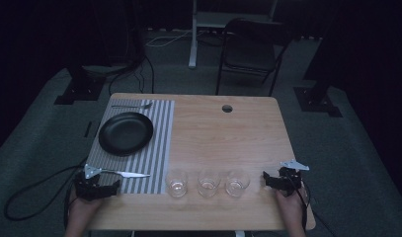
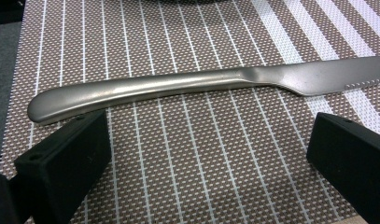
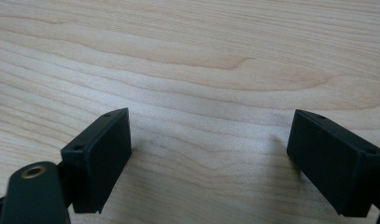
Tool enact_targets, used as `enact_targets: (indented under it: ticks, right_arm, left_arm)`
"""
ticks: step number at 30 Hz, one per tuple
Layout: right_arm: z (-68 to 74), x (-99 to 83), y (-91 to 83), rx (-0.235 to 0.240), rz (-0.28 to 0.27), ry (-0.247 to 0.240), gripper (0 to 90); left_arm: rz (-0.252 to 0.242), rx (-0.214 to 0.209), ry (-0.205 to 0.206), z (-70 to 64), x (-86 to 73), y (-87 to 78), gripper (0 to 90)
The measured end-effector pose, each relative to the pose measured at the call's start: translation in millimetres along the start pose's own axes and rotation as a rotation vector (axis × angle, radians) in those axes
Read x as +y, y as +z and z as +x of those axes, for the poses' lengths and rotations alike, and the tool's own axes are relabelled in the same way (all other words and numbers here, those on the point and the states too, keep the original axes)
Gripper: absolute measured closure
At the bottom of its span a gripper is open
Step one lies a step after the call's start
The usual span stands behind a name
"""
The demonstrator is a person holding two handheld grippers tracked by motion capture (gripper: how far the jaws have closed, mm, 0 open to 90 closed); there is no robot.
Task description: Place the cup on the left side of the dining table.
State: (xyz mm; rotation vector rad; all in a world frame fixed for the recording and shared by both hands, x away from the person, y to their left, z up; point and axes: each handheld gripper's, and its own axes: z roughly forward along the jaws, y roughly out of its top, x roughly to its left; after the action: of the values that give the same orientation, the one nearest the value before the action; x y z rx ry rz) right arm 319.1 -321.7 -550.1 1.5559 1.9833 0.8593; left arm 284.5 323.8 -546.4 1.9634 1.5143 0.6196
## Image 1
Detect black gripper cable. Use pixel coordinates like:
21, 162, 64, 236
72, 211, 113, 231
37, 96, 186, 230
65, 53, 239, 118
284, 171, 338, 237
3, 157, 88, 228

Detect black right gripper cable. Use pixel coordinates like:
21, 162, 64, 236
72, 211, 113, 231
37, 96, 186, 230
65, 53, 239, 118
284, 171, 338, 237

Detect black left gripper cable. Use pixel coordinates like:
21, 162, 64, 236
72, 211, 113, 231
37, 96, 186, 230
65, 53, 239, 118
3, 157, 88, 228

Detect person's left hand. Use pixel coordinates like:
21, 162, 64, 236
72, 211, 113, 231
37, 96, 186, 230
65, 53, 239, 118
67, 193, 106, 221

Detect black stand with base plate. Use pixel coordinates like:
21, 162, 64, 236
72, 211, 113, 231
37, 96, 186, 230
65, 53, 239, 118
292, 48, 344, 119
53, 63, 108, 106

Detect white desk frame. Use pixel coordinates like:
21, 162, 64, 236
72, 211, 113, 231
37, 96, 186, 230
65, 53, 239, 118
188, 0, 280, 69

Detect silver fork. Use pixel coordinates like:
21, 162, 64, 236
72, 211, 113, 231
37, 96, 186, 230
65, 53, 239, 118
111, 102, 154, 111

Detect person's right hand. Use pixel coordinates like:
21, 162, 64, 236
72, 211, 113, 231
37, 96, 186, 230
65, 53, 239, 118
275, 187, 310, 222

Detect black floor cables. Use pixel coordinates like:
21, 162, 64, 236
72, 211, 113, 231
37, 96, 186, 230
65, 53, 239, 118
107, 53, 156, 96

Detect silver table knife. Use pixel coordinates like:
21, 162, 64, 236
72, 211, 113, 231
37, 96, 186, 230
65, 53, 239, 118
100, 169, 151, 179

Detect black folding chair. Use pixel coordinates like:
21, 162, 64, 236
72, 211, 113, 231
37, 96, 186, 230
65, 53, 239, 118
215, 17, 293, 98

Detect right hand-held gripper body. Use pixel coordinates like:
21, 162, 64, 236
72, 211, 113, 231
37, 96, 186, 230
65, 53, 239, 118
277, 159, 311, 198

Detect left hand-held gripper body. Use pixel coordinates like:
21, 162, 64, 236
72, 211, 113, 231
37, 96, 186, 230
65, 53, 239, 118
73, 163, 112, 202

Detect white floor cable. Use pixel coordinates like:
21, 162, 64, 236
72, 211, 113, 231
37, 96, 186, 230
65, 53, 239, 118
144, 29, 194, 48

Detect clear drinking glass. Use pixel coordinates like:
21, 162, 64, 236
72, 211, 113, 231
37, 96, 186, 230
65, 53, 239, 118
197, 168, 221, 198
224, 168, 251, 198
165, 168, 190, 198

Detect black round plate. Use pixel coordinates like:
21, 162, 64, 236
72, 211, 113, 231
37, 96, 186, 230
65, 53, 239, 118
98, 112, 155, 157

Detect grey striped placemat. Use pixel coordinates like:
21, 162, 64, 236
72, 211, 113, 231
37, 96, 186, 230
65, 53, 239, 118
85, 99, 176, 196

